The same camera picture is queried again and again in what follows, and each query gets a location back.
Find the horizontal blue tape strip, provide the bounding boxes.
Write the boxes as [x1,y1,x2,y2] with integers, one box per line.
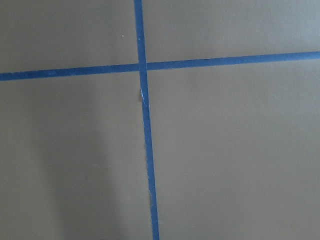
[0,51,320,82]

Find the vertical blue tape strip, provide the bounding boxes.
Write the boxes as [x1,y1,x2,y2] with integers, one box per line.
[134,0,160,240]

